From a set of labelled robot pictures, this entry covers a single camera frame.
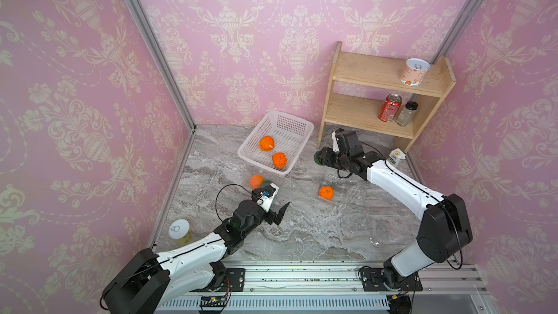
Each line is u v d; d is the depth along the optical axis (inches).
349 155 26.1
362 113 38.6
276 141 44.5
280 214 28.8
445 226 16.9
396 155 36.4
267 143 41.7
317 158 33.4
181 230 31.7
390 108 34.4
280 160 39.2
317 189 36.4
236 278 29.3
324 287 28.7
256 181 36.4
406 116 34.5
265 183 36.5
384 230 33.5
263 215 28.3
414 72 28.1
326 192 35.5
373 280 28.7
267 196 27.0
